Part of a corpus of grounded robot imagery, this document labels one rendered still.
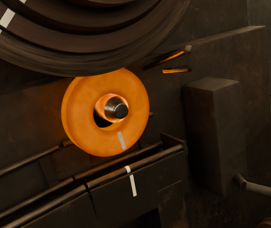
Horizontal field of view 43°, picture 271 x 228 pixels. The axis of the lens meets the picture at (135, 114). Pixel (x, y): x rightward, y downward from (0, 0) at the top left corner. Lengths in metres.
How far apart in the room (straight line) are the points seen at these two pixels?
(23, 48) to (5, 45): 0.02
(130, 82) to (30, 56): 0.18
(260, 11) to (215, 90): 2.56
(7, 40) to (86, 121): 0.17
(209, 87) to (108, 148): 0.23
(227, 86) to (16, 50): 0.39
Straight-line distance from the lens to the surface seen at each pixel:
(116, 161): 0.65
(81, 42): 0.50
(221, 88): 0.68
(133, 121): 0.60
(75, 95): 0.55
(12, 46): 0.49
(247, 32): 0.87
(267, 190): 0.73
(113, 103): 0.54
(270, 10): 3.16
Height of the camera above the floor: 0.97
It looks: 18 degrees down
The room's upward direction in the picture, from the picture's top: 10 degrees counter-clockwise
